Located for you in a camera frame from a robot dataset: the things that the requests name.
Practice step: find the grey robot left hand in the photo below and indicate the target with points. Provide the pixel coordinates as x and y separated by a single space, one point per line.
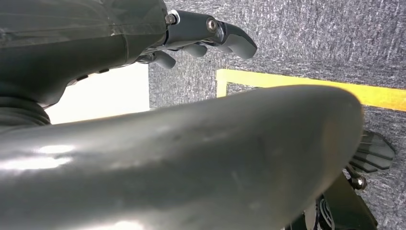
196 165

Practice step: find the yellow floor tape marking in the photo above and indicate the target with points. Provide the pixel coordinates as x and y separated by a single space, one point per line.
285 80

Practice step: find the ribbed grey left arm sleeve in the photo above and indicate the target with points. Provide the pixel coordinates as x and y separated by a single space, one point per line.
19 114

